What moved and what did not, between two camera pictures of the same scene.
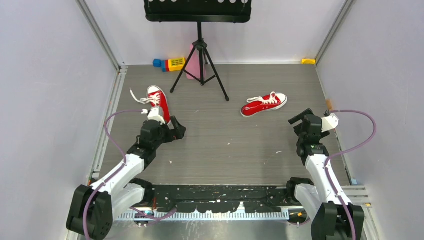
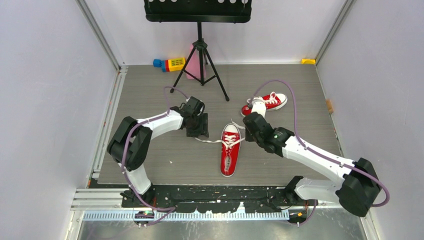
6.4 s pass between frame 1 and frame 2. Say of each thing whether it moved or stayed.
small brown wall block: stayed
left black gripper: moved
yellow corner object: stayed
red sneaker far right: stayed
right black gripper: moved
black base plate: stayed
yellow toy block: stayed
